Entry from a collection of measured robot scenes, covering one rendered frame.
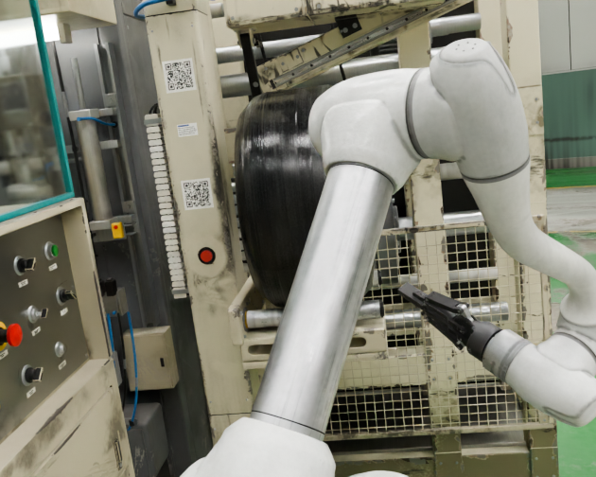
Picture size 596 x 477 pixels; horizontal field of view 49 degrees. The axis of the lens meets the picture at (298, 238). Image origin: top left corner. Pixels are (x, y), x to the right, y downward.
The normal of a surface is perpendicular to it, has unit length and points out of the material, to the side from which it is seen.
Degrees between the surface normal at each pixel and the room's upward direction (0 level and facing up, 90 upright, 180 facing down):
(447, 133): 114
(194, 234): 90
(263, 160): 62
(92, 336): 90
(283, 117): 40
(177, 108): 90
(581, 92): 90
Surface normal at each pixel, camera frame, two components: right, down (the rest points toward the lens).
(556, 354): -0.16, -0.76
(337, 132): -0.66, -0.34
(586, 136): -0.42, 0.23
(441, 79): -0.75, 0.20
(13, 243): 0.99, -0.10
